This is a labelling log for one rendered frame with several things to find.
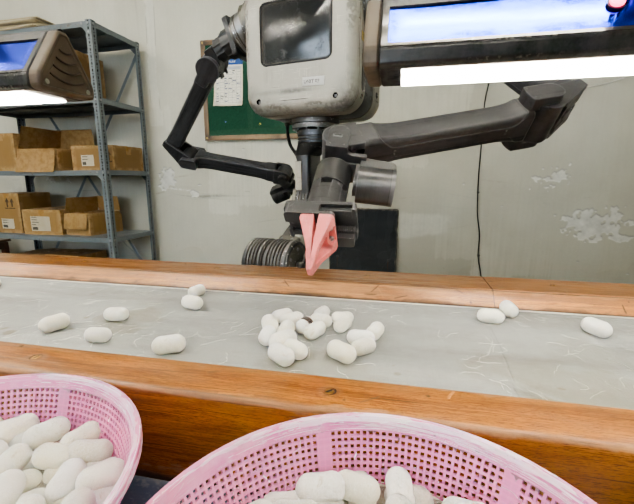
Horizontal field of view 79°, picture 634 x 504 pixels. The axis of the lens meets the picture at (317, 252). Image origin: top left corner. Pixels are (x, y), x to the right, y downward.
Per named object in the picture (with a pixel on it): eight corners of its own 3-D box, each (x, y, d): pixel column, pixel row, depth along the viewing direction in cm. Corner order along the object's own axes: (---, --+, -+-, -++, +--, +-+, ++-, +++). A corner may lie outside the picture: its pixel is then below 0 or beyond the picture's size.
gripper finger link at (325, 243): (324, 257, 46) (336, 203, 52) (268, 253, 48) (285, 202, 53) (330, 288, 51) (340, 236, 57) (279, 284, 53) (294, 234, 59)
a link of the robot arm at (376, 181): (329, 164, 70) (330, 123, 63) (393, 172, 68) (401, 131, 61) (317, 212, 63) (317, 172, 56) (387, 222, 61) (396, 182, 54)
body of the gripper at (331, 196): (355, 211, 51) (361, 175, 55) (281, 209, 53) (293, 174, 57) (357, 243, 56) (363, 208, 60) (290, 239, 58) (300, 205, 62)
